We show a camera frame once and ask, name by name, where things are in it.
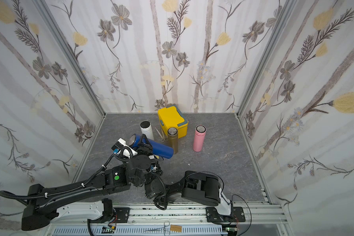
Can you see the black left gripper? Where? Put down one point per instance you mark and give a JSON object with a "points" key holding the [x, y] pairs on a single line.
{"points": [[144, 150]]}

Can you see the blue thermos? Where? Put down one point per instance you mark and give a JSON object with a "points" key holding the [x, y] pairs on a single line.
{"points": [[160, 150]]}

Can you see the white thermos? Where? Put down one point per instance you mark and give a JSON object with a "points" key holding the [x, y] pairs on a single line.
{"points": [[146, 129]]}

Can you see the gold thermos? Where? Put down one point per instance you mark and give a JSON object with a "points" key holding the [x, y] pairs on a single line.
{"points": [[172, 134]]}

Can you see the pink thermos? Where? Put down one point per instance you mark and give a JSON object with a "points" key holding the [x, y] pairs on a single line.
{"points": [[200, 133]]}

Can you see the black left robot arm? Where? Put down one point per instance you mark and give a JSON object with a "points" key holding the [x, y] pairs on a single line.
{"points": [[43, 205]]}

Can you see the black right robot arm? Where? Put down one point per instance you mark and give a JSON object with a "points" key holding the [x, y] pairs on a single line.
{"points": [[205, 188]]}

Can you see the metal scissors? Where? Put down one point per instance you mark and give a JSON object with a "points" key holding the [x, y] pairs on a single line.
{"points": [[165, 229]]}

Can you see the yellow storage box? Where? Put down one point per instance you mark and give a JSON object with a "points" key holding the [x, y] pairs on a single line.
{"points": [[172, 117]]}

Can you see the brown cardboard tag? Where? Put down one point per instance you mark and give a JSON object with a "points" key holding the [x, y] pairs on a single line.
{"points": [[176, 228]]}

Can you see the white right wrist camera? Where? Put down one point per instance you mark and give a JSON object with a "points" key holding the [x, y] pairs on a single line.
{"points": [[155, 168]]}

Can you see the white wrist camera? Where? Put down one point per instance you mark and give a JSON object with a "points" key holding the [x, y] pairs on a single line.
{"points": [[121, 145], [155, 168]]}

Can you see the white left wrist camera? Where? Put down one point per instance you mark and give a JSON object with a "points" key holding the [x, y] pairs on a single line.
{"points": [[121, 145]]}

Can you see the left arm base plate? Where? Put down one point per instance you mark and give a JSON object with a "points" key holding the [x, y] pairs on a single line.
{"points": [[120, 215]]}

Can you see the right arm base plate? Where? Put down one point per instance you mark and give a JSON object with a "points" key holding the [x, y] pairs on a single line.
{"points": [[237, 215]]}

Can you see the white slotted cable duct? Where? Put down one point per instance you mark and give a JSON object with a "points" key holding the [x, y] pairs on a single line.
{"points": [[189, 230]]}

